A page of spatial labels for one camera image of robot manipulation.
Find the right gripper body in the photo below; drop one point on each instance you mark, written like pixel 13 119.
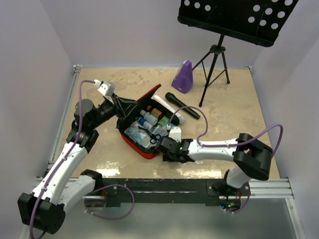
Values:
pixel 168 157

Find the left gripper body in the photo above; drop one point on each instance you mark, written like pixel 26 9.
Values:
pixel 105 112

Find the blue pouch packet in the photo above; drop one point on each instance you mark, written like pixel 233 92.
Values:
pixel 161 130

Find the black handled scissors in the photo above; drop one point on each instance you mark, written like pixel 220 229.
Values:
pixel 154 138

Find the small blue label bottle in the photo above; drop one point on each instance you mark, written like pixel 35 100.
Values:
pixel 145 124

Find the white gauze packet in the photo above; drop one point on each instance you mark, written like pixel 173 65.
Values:
pixel 147 144

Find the red black medicine case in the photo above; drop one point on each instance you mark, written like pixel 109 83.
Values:
pixel 122 124

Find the brown medicine bottle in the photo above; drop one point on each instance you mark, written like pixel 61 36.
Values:
pixel 154 111

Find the green small box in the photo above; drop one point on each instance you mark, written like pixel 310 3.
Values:
pixel 163 121

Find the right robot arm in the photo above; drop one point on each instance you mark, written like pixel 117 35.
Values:
pixel 251 156

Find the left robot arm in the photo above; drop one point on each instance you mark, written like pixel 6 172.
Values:
pixel 46 206

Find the black microphone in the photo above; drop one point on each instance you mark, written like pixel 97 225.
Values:
pixel 174 100

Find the purple metronome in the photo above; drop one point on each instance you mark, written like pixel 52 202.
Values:
pixel 183 80

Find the black music stand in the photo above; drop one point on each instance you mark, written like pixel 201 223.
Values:
pixel 254 21

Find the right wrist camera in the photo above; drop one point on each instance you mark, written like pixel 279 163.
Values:
pixel 174 134

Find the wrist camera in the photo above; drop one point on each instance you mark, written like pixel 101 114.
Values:
pixel 174 134
pixel 105 88

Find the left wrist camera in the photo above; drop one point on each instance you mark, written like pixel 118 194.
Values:
pixel 105 88

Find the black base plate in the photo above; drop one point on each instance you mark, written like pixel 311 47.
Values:
pixel 210 192

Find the aluminium frame rail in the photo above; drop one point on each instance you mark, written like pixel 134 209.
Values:
pixel 41 100

